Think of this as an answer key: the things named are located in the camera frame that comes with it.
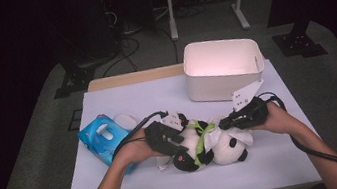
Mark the black floor grate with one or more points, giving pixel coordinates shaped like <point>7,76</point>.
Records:
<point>76,120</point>

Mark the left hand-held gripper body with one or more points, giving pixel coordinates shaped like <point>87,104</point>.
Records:
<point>159,139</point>

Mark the person's left hand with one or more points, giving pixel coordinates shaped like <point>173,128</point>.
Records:
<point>134,151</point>

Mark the black stand base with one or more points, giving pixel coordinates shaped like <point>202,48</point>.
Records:
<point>75,81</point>
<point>299,44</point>

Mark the white storage box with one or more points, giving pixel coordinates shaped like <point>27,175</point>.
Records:
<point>222,83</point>

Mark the panda plush toy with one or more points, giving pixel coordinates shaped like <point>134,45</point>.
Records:
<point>190,141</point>

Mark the white table board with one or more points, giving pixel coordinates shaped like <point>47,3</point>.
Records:
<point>170,188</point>

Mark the blue wet wipes pack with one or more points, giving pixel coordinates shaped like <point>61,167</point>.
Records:
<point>96,142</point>

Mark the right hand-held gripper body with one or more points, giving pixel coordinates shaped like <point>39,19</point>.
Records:
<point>254,115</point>

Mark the person's right hand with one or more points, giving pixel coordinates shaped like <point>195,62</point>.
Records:
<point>278,120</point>

